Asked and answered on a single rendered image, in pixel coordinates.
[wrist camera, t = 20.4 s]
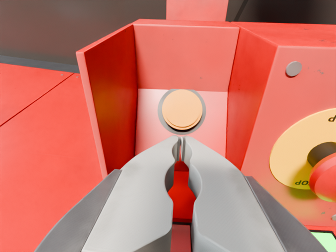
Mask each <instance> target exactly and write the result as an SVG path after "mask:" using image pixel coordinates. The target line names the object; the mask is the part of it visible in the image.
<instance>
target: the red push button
mask: <svg viewBox="0 0 336 252"><path fill-rule="evenodd" d="M307 160H308V162H309V164H310V165H311V166H312V167H313V168H312V170H311V172H310V174H309V187H310V189H311V191H312V192H313V193H314V194H316V195H317V196H318V197H319V198H320V199H322V200H324V201H327V202H333V203H336V142H332V141H330V142H324V143H321V144H318V145H317V146H315V147H314V148H312V149H311V150H310V152H309V153H308V155H307Z"/></svg>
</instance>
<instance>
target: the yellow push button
mask: <svg viewBox="0 0 336 252"><path fill-rule="evenodd" d="M202 111H203V108H202V103H201V101H200V99H199V98H198V97H197V96H196V95H195V94H194V93H193V92H191V91H189V90H184V89H180V90H176V91H173V92H172V93H170V94H169V95H168V96H167V97H166V98H165V100H164V102H163V105H162V115H163V117H164V119H165V121H166V122H167V124H168V125H170V126H171V127H172V128H174V129H177V130H186V129H189V128H191V127H193V126H194V125H196V124H197V123H198V121H199V120H200V118H201V116H202Z"/></svg>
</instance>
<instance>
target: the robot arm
mask: <svg viewBox="0 0 336 252"><path fill-rule="evenodd" d="M180 151H181V161H184V163H185V164H186V165H187V167H188V169H189V174H188V187H189V188H190V189H191V191H192V192H193V194H194V195H195V198H196V200H195V202H194V206H193V214H192V222H191V230H190V232H191V243H192V252H328V251H327V250H326V249H325V247H324V246H323V245H322V244H321V243H320V242H319V240H318V239H317V238H316V237H315V236H314V235H313V234H312V233H311V232H310V231H309V230H308V229H307V228H306V227H305V226H304V225H303V224H302V223H301V222H300V221H299V220H298V219H297V218H296V217H295V216H294V215H293V214H292V213H291V212H290V211H288V210H287V209H286V208H285V207H284V206H283V205H282V204H281V203H280V202H279V201H278V200H277V199H276V198H275V197H274V196H273V195H272V194H270V193H269V192H268V191H267V190H266V189H265V188H264V187H263V186H262V185H261V184H260V183H259V182H258V181H257V180H256V179H255V178H254V177H252V176H245V175H244V174H243V173H242V172H241V171H240V170H239V169H238V168H237V167H236V166H234V165H233V164H232V163H231V162H230V161H228V160H227V159H226V158H225V157H223V156H222V155H220V154H219V153H217V152H216V151H214V150H212V149H211V148H209V147H207V146H206V145H204V144H203V143H201V142H199V141H198V140H196V139H194V138H193V137H191V136H187V135H185V136H177V135H172V136H170V137H169V138H167V139H165V140H163V141H161V142H159V143H157V144H156V145H154V146H152V147H150V148H148V149H146V150H145V151H143V152H141V153H139V154H138V155H136V156H135V157H134V158H132V159H131V160H130V161H129V162H128V163H126V164H125V165H124V166H123V167H122V168H121V169H114V170H113V171H112V172H111V173H110V174H109V175H108V176H106V177H105V178H104V179H103V180H102V181H101V182H100V183H99V184H98V185H97V186H95V187H94V188H93V189H92V190H91V191H90V192H89V193H88V194H87V195H86V196H84V197H83V198H82V199H81V200H80V201H79V202H78V203H77V204H76V205H74V206H73V207H72V208H71V209H70V210H69V211H68V212H67V213H66V214H65V215H64V216H63V217H62V218H61V219H60V220H59V221H58V222H57V223H56V224H55V225H54V226H53V228H52V229H51V230H50V231H49V232H48V234H47V235H46V236H45V237H44V238H43V240H42V241H41V242H40V244H39V245H38V246H37V248H36V249H35V251H34V252H171V240H172V224H173V206H174V204H173V201H172V199H171V198H170V196H169V194H168V191H169V190H170V189H171V188H172V187H173V185H174V169H175V163H176V162H177V161H179V159H180Z"/></svg>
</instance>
